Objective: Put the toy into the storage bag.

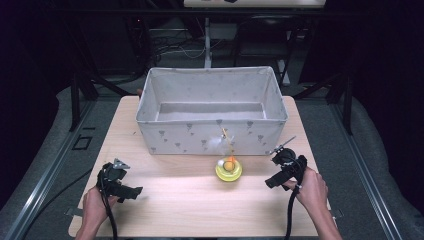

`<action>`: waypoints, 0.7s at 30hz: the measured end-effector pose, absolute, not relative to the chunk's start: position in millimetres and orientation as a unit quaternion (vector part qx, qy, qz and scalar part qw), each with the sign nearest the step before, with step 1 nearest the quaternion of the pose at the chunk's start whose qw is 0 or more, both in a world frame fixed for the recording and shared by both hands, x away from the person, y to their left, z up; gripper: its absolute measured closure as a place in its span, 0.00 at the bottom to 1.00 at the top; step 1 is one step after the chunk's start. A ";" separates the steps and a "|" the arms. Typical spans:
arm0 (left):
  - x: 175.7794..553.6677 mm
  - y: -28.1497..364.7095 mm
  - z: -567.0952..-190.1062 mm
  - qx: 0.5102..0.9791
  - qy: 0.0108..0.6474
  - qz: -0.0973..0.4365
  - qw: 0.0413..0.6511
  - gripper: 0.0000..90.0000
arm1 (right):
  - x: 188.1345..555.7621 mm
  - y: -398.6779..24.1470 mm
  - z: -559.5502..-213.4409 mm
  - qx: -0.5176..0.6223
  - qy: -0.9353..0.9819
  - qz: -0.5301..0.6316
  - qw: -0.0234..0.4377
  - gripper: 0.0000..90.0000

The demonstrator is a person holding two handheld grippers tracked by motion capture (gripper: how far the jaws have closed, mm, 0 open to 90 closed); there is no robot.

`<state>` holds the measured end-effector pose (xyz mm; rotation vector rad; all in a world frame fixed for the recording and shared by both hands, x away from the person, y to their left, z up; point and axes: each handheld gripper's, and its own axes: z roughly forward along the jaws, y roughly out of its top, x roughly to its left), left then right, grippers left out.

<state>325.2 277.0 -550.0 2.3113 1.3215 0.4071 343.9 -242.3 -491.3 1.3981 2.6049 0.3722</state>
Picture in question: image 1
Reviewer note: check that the white metal pole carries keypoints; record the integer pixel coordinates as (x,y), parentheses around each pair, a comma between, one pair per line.
(207,43)

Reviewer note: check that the yellow feather toy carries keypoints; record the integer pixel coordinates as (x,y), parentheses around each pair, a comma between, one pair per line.
(228,170)

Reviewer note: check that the black chair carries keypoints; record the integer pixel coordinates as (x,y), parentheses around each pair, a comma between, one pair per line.
(263,36)

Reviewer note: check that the black metal stand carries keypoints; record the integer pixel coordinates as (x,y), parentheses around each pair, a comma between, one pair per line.
(78,96)
(343,96)

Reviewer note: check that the person's left hand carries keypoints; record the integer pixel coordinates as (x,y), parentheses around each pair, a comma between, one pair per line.
(95,206)

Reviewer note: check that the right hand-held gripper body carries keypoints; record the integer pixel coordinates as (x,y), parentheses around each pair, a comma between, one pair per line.
(289,163)

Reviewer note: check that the person's right hand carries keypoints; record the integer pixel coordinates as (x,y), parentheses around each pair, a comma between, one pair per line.
(311,190)

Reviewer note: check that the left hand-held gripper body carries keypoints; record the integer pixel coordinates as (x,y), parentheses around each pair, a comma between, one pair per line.
(111,175)

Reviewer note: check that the metal floor rail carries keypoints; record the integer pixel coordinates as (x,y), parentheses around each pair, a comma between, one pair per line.
(366,173)
(40,180)

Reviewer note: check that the grey printed fabric storage box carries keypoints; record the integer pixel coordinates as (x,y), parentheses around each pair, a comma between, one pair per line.
(210,96)

